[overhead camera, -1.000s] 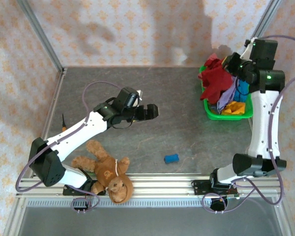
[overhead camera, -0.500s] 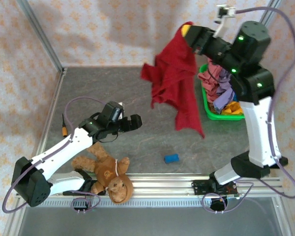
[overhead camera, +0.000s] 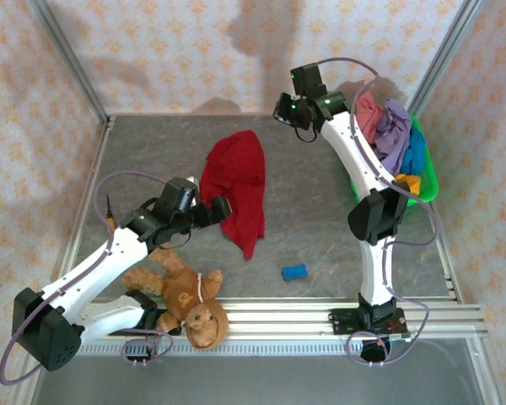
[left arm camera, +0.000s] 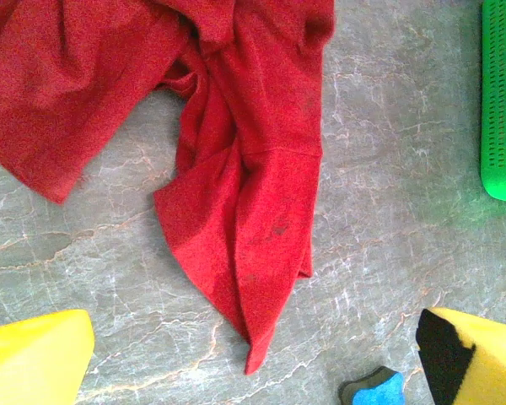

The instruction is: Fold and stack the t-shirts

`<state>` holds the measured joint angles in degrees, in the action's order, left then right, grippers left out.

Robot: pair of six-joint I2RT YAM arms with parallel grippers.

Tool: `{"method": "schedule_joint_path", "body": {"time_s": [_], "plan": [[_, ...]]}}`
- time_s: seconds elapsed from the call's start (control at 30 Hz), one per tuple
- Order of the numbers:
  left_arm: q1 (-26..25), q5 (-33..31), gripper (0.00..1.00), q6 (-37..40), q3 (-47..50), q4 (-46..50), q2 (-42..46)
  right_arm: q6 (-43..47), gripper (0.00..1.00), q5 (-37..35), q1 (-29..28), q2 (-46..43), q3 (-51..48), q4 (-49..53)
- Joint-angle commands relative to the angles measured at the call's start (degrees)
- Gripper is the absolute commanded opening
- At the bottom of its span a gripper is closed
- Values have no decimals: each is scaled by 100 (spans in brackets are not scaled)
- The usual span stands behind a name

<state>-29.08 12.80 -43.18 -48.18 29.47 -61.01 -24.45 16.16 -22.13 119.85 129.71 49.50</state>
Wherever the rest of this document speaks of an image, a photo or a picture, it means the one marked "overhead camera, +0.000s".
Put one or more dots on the pink t-shirt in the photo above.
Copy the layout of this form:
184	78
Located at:
367	116

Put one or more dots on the aluminium frame post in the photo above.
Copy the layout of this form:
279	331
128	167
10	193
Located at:
67	55
445	55

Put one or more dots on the brown plush toy animal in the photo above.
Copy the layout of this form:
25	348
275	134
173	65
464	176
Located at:
185	295

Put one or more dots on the orange t-shirt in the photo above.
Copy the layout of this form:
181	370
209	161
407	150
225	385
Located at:
410	182

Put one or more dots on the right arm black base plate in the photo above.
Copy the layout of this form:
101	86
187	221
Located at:
346	322

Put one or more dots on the wide aluminium mounting rail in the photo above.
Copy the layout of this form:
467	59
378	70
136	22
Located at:
278	320

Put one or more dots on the green plastic basket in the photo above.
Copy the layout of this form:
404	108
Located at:
428	185

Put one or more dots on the red t-shirt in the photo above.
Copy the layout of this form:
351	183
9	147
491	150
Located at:
236	181

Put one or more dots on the aluminium table side rail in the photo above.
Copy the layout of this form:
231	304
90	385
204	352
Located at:
83	211
447	261

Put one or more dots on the orange black screwdriver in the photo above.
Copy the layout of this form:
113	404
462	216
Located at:
109	217

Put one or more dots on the small blue sponge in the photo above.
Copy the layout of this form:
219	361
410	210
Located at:
294	271

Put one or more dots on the purple t-shirt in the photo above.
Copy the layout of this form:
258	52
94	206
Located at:
394	135

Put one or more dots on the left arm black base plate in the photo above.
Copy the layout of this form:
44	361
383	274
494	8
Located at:
149	325

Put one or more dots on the blue t-shirt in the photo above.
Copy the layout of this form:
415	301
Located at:
415	154

